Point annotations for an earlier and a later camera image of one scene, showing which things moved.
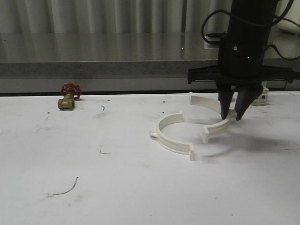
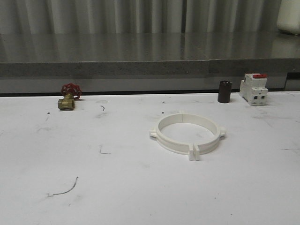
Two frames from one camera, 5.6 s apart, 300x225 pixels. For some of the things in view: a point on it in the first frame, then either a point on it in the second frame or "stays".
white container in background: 293,14 stays
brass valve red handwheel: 70,91 stays
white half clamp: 208,131 → 203,147
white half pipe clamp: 170,144 stays
